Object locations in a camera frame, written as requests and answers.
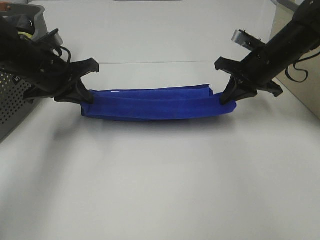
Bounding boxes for beige storage box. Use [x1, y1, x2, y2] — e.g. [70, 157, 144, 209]
[270, 0, 320, 118]

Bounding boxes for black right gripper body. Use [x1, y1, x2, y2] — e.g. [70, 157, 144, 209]
[237, 47, 283, 98]

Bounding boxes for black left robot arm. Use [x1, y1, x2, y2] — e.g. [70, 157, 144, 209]
[0, 17, 99, 104]

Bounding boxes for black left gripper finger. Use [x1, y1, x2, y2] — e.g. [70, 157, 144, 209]
[68, 58, 100, 82]
[54, 78, 94, 104]

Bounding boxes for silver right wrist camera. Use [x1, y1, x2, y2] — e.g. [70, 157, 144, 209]
[231, 29, 266, 52]

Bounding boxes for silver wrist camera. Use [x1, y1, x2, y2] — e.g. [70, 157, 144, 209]
[36, 28, 64, 48]
[231, 29, 266, 52]

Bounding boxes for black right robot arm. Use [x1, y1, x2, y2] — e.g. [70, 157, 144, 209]
[214, 0, 320, 105]

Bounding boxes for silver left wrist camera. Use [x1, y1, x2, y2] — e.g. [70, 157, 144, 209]
[36, 28, 64, 48]

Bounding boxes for grey perforated plastic basket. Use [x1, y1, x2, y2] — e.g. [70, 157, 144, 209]
[0, 2, 48, 142]

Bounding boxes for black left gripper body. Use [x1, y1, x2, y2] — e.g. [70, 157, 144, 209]
[22, 41, 76, 103]

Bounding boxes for blue microfibre towel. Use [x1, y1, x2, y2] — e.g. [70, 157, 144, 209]
[80, 84, 237, 122]

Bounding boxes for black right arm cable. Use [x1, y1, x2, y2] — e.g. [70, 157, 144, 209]
[284, 44, 320, 83]

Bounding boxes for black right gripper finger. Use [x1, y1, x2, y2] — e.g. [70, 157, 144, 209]
[214, 57, 244, 78]
[219, 75, 258, 105]

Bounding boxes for yellow-green towel in basket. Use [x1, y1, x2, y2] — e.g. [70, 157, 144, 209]
[18, 31, 33, 39]

